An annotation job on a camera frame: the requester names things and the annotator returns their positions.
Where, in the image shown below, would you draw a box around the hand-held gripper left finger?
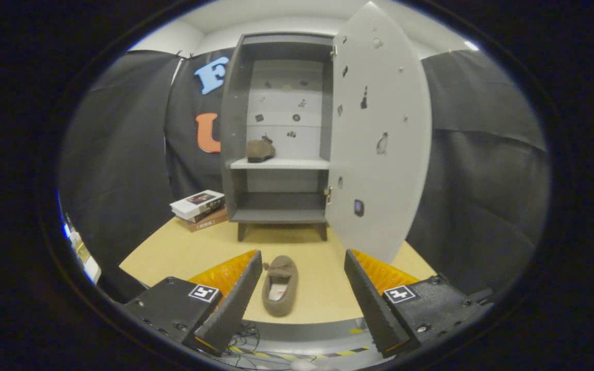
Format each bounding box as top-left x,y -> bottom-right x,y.
122,250 -> 264,357

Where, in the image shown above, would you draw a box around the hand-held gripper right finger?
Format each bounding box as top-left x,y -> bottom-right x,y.
344,249 -> 494,357

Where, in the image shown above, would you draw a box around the brown slipper shoe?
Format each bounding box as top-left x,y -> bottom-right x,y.
261,255 -> 299,317
245,138 -> 276,163

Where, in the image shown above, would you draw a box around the beige shoe cabinet door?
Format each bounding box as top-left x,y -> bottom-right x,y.
324,2 -> 433,264

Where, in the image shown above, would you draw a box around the grey shoe cabinet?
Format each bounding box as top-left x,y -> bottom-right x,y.
220,32 -> 336,242

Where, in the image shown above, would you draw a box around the white cabinet shelf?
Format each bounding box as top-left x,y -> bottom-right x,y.
230,157 -> 331,170

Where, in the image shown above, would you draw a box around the yellow black floor tape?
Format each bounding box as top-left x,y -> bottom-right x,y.
230,345 -> 370,360

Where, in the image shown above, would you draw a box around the brown book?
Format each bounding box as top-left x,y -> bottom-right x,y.
186,210 -> 229,232

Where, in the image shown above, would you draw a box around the blue white clutter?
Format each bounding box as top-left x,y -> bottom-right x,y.
62,214 -> 103,285

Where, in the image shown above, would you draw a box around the black backdrop cloth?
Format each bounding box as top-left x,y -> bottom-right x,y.
59,47 -> 553,305

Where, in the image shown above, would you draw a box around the black cables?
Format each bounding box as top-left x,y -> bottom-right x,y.
225,322 -> 298,369

